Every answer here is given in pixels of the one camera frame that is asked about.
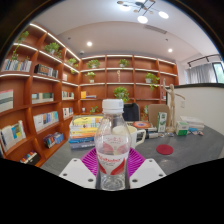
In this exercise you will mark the small green white box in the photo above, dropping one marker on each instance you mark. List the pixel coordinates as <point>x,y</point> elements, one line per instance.
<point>182,128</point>

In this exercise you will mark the black book with orange nebula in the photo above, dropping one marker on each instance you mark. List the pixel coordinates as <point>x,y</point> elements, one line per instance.
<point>142,125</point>

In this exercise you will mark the stack of white boxes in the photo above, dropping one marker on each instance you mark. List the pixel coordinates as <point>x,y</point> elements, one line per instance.
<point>193,121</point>

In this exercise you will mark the branched ceiling lamp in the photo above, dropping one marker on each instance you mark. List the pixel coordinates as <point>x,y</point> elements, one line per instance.
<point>142,19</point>

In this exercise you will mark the window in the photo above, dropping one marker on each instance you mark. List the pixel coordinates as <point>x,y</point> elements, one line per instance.
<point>219,72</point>

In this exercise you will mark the small blue red items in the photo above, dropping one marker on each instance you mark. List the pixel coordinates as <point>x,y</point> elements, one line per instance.
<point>196,133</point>

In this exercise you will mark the cream mug with red print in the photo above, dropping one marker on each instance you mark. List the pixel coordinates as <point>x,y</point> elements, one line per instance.
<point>135,135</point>

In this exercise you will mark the black track light rail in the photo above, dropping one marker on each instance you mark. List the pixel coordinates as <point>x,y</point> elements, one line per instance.
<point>200,59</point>

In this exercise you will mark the flat round red coaster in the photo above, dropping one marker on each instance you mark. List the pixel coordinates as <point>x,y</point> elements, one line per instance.
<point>165,149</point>

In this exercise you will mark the ceiling air vent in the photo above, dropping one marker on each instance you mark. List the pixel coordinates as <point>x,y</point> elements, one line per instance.
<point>155,29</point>

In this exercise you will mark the recessed ceiling lights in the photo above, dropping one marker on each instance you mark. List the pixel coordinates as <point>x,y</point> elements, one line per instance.
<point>89,43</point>

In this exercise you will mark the tall green white carton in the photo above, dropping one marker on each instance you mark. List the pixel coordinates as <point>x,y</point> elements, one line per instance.
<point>162,122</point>

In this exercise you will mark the stack of colourful books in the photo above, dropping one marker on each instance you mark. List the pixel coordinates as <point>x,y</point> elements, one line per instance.
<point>82,133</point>

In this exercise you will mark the wooden artist mannequin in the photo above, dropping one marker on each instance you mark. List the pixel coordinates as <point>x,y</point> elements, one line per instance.
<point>172,106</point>

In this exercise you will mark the black office chair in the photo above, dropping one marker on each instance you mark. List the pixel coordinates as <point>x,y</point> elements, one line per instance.
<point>131,111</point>

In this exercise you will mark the grey curtain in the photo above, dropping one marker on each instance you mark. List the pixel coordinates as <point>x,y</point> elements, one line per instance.
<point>200,74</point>

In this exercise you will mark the wooden shelf unit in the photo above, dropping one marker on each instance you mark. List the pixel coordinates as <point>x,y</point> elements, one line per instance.
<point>100,76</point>

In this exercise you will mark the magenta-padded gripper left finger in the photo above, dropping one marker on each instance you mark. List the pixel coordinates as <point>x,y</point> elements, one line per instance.
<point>76,171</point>

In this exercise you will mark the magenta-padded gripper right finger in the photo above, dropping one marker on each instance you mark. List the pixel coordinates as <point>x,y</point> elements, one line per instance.
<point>148,171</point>

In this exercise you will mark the tan chair back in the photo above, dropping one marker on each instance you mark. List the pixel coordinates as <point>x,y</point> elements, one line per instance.
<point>153,115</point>

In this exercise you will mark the clear plastic water bottle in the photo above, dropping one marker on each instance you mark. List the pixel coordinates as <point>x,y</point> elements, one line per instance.
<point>112,156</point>

